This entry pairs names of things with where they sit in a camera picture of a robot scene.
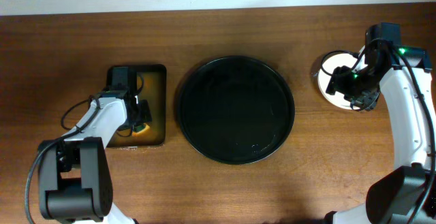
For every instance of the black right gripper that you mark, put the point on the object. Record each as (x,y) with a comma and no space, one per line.
(334,81)

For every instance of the cream white plate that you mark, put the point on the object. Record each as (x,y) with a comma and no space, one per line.
(338,58)

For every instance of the black rectangular tray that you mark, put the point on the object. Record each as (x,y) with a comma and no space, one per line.
(154,92)

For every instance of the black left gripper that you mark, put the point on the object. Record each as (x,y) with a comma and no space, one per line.
(143,114)

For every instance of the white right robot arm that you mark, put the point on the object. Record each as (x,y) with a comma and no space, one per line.
(402,75)

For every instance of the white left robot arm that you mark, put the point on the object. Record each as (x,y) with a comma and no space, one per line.
(74,179)

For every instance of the orange green scrub sponge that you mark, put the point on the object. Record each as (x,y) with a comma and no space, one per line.
(140,130)

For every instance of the black round tray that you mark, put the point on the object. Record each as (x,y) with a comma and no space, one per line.
(235,110)

